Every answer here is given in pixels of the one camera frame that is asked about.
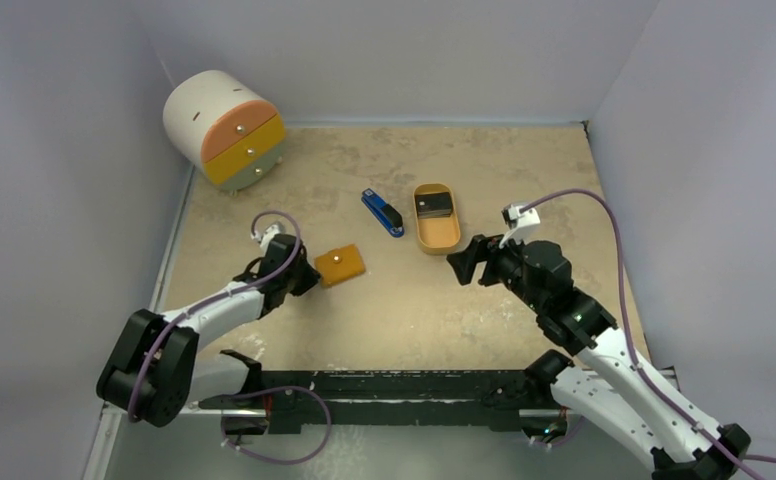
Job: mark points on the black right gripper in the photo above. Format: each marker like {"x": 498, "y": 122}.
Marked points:
{"x": 484, "y": 264}

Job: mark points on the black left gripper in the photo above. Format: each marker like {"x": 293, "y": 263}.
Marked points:
{"x": 309, "y": 280}

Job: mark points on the orange leather card holder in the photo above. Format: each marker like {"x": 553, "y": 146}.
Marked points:
{"x": 339, "y": 265}

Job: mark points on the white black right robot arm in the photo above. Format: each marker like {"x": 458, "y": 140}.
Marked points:
{"x": 592, "y": 371}

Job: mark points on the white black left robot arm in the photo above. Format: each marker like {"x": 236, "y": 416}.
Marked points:
{"x": 151, "y": 368}

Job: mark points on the black credit card stack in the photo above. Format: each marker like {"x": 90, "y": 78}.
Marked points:
{"x": 434, "y": 205}

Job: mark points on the orange oval tray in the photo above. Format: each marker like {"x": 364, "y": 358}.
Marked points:
{"x": 437, "y": 236}

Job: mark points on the blue black stapler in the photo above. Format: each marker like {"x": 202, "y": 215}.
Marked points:
{"x": 388, "y": 217}

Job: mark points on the white round mini drawer chest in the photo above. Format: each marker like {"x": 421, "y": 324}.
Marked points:
{"x": 232, "y": 135}

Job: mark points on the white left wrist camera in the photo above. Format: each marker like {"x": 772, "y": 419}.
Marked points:
{"x": 264, "y": 237}

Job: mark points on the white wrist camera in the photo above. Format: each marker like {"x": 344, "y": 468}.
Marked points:
{"x": 521, "y": 221}
{"x": 264, "y": 237}

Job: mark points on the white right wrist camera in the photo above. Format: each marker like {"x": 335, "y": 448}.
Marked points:
{"x": 521, "y": 221}

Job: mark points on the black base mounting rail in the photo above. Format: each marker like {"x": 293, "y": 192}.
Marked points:
{"x": 500, "y": 400}

